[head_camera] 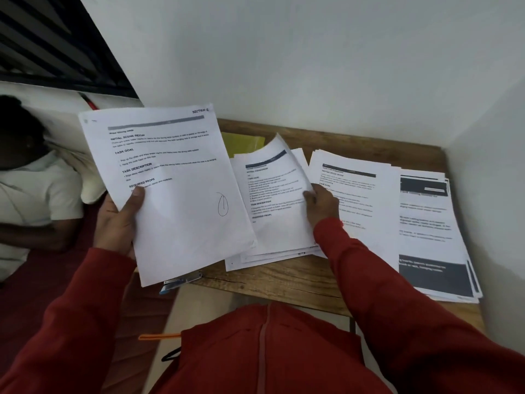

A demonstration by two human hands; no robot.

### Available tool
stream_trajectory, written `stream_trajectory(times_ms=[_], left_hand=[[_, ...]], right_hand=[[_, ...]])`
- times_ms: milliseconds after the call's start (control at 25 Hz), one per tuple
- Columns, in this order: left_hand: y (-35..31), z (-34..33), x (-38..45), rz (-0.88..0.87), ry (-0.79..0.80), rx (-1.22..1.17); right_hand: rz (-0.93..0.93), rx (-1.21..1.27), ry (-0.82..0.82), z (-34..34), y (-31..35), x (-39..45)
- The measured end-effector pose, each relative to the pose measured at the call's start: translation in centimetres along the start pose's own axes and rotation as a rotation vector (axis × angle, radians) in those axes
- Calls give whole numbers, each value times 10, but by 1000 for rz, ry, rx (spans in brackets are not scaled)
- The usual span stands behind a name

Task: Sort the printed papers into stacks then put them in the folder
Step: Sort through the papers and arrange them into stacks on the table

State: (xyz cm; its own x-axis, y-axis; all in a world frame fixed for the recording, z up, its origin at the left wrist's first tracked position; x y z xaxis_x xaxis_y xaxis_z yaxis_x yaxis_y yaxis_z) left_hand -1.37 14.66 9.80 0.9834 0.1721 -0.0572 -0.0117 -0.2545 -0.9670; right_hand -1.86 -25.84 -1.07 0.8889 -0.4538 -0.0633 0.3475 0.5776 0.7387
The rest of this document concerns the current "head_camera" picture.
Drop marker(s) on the blue and silver stapler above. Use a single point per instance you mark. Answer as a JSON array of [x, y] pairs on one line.
[[180, 282]]

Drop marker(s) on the person's left forearm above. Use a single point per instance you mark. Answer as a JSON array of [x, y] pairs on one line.
[[61, 332]]

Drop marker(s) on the dark louvred window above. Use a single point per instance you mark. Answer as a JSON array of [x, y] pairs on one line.
[[53, 40]]

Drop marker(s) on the person's right hand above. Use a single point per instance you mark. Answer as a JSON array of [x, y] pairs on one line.
[[324, 205]]

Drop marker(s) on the red marker on sill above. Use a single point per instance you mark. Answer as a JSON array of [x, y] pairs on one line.
[[91, 103]]

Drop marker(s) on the white pillow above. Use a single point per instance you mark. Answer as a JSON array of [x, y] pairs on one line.
[[92, 188]]

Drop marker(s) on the yellow patterned plastic folder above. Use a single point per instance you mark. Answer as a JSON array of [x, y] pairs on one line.
[[242, 143]]

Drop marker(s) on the black metal table leg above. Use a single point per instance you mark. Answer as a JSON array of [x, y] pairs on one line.
[[352, 325]]

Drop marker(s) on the person's left hand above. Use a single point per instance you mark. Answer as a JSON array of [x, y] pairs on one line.
[[115, 229]]

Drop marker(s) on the person's red jacket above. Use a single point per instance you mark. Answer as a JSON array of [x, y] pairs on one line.
[[266, 357]]

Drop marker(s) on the stack of printed sheets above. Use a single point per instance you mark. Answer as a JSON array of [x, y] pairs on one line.
[[176, 201]]

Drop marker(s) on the maroon bed mattress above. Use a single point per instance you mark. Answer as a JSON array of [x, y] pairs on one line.
[[41, 307]]

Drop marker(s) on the person's right forearm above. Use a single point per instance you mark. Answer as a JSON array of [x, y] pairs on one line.
[[418, 315]]

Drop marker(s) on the small pile of printed sheets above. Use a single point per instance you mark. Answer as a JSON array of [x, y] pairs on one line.
[[479, 283]]

